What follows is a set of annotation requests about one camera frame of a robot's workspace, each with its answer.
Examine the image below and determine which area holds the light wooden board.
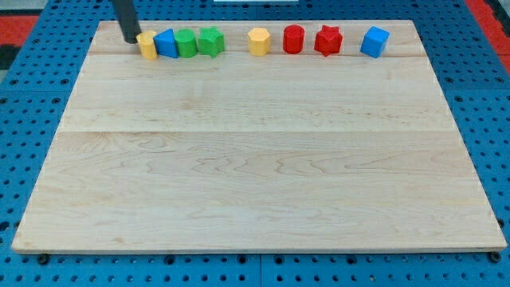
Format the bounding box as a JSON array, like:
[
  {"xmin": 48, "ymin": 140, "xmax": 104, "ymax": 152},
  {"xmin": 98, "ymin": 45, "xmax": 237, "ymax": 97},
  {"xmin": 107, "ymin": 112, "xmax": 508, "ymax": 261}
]
[{"xmin": 12, "ymin": 20, "xmax": 507, "ymax": 254}]

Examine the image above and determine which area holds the yellow hexagon block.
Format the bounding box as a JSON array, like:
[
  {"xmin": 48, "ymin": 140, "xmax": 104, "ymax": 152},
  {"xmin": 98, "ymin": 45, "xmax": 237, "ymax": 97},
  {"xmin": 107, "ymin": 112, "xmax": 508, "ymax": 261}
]
[{"xmin": 247, "ymin": 27, "xmax": 271, "ymax": 57}]

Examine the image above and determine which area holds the green star block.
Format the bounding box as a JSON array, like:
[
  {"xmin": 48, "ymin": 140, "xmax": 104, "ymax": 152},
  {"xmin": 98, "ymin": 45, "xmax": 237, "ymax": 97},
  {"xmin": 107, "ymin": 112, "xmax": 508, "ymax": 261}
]
[{"xmin": 198, "ymin": 26, "xmax": 225, "ymax": 57}]

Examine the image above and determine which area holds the red cylinder block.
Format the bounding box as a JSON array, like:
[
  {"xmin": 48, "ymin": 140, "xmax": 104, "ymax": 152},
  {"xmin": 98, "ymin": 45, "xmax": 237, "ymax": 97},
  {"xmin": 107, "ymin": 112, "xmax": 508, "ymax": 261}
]
[{"xmin": 283, "ymin": 25, "xmax": 305, "ymax": 54}]

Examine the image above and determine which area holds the green cylinder block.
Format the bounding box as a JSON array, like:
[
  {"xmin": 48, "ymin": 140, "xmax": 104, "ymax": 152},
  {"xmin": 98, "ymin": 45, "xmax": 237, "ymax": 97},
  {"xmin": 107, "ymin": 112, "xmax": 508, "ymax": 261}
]
[{"xmin": 175, "ymin": 29, "xmax": 198, "ymax": 58}]

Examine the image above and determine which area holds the red star block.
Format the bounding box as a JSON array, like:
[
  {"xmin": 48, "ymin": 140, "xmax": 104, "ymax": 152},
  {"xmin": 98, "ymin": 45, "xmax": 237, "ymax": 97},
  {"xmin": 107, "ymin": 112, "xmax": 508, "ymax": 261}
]
[{"xmin": 314, "ymin": 25, "xmax": 343, "ymax": 57}]

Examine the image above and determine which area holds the blue triangular prism block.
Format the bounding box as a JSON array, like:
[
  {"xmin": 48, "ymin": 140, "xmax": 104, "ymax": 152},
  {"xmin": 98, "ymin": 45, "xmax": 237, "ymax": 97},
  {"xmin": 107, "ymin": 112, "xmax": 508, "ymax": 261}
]
[{"xmin": 154, "ymin": 29, "xmax": 179, "ymax": 58}]

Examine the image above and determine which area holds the yellow cylinder-like block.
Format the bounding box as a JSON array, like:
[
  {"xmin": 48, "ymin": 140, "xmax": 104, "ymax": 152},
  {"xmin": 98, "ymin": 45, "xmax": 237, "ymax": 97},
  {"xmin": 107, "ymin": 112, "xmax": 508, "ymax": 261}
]
[{"xmin": 136, "ymin": 30, "xmax": 158, "ymax": 60}]

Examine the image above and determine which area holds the blue cube block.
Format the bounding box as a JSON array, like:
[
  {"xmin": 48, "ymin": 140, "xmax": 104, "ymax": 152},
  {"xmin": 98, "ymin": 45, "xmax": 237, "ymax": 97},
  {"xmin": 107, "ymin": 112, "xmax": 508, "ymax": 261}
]
[{"xmin": 360, "ymin": 26, "xmax": 390, "ymax": 58}]

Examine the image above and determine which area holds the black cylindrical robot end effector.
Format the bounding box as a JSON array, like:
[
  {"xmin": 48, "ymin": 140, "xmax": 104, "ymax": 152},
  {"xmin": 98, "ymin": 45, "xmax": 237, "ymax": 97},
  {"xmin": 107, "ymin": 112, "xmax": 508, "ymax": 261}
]
[{"xmin": 112, "ymin": 0, "xmax": 141, "ymax": 44}]

